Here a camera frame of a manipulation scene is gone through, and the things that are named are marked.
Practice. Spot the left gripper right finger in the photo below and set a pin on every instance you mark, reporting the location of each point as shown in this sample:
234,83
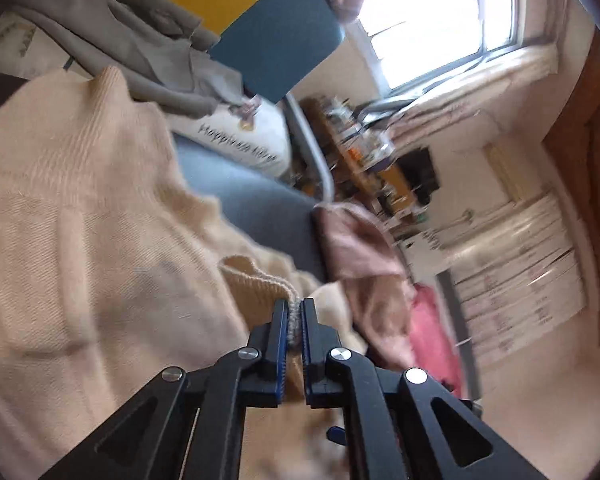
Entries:
400,425

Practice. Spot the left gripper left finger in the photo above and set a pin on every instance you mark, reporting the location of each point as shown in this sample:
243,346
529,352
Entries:
187,425

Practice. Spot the beige knit sweater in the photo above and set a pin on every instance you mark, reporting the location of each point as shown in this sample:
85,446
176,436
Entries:
111,269

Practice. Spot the mauve pink knit garment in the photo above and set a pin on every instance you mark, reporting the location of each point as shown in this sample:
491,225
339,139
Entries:
360,256

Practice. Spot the black monitor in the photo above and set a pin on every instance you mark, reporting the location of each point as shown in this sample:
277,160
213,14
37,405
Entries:
418,169

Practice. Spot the white printed pillow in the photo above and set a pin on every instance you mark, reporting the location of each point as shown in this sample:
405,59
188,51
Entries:
254,134

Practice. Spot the grey cloth garment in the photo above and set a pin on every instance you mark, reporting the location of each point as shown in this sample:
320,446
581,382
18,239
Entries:
162,49

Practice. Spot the wooden desk with clutter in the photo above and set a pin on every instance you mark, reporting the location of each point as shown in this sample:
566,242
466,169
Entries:
362,162

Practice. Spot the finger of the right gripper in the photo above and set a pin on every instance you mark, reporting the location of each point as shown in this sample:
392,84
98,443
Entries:
337,435

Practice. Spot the blue yellow grey headboard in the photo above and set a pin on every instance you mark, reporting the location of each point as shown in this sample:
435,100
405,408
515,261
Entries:
274,44

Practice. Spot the red garment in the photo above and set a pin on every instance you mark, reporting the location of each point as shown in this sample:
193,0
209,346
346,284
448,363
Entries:
432,347

